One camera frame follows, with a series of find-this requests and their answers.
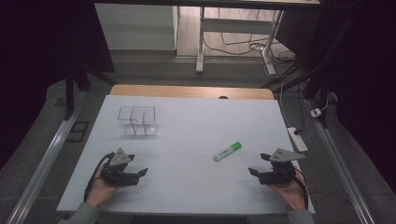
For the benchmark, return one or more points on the dark curtain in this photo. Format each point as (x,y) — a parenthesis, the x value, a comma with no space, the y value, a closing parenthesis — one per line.
(367,77)
(34,62)

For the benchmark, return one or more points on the black metal stand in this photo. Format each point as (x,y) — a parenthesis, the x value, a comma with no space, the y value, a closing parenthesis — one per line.
(70,93)
(317,84)

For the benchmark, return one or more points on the white desk frame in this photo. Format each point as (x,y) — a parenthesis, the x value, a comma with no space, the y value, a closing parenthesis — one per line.
(236,25)

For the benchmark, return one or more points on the white board table cover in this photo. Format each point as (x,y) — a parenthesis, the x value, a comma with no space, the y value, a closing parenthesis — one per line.
(193,130)

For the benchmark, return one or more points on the black rectangular floor frame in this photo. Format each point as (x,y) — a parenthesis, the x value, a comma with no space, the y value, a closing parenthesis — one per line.
(77,131)

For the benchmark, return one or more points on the dark round table grommet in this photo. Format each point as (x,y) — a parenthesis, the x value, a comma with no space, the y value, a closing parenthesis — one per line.
(223,97)

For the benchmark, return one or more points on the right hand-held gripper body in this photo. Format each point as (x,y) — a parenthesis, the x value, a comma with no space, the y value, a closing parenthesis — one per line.
(280,172)

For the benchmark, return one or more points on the green highlighter pen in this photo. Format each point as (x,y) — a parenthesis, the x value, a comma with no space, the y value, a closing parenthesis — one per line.
(227,151)

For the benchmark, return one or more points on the white cabinet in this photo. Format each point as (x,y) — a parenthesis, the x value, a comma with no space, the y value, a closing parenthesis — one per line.
(137,26)

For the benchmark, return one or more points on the person's right hand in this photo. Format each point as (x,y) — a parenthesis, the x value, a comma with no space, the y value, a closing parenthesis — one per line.
(289,193)

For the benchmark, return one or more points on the aluminium rail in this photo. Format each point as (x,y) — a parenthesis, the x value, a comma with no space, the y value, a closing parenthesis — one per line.
(339,168)
(46,161)

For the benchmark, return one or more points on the clear plastic divided organizer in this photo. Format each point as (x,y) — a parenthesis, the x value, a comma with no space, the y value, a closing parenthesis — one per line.
(138,119)

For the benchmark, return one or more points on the person's left hand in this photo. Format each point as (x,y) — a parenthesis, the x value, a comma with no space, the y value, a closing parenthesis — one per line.
(101,189)

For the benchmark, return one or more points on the white power strip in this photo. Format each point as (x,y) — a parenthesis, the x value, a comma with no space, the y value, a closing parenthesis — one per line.
(297,140)

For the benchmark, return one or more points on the small white plug adapter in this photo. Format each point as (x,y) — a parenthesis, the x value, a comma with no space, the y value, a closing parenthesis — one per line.
(316,112)

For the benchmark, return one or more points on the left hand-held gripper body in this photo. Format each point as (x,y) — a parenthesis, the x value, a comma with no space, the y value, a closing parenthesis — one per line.
(120,174)

